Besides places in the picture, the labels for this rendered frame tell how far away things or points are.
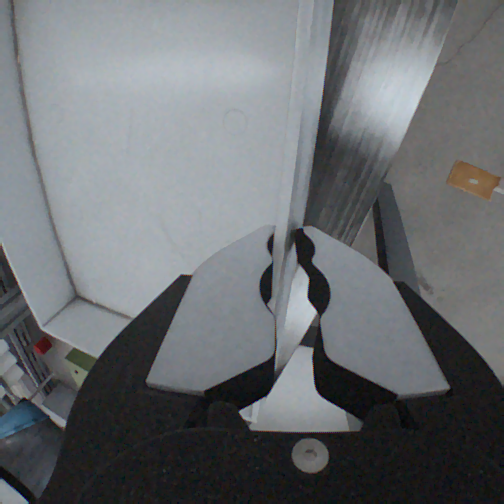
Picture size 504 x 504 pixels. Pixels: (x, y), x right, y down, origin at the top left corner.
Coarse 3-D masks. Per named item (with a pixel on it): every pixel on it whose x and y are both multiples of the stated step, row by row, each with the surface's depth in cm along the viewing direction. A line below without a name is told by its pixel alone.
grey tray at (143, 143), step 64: (0, 0) 12; (64, 0) 12; (128, 0) 12; (192, 0) 11; (256, 0) 10; (320, 0) 7; (0, 64) 14; (64, 64) 14; (128, 64) 13; (192, 64) 13; (256, 64) 12; (320, 64) 10; (0, 128) 16; (64, 128) 17; (128, 128) 15; (192, 128) 14; (256, 128) 13; (0, 192) 17; (64, 192) 20; (128, 192) 18; (192, 192) 16; (256, 192) 15; (64, 256) 24; (128, 256) 21; (192, 256) 19; (64, 320) 24; (128, 320) 25
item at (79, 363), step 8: (72, 352) 51; (80, 352) 51; (72, 360) 50; (80, 360) 50; (88, 360) 50; (72, 368) 51; (80, 368) 49; (88, 368) 49; (80, 376) 51; (80, 384) 53
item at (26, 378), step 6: (6, 336) 62; (12, 342) 63; (12, 348) 65; (18, 354) 67; (18, 360) 69; (24, 366) 70; (24, 378) 77; (30, 378) 74; (30, 384) 78; (30, 390) 83; (36, 396) 84; (42, 396) 81; (36, 402) 90; (42, 408) 92; (60, 426) 97
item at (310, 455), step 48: (192, 432) 5; (240, 432) 5; (288, 432) 5; (336, 432) 5; (384, 432) 4; (432, 432) 4; (96, 480) 4; (144, 480) 4; (192, 480) 4; (240, 480) 4; (288, 480) 4; (336, 480) 4; (384, 480) 4; (432, 480) 4; (480, 480) 4
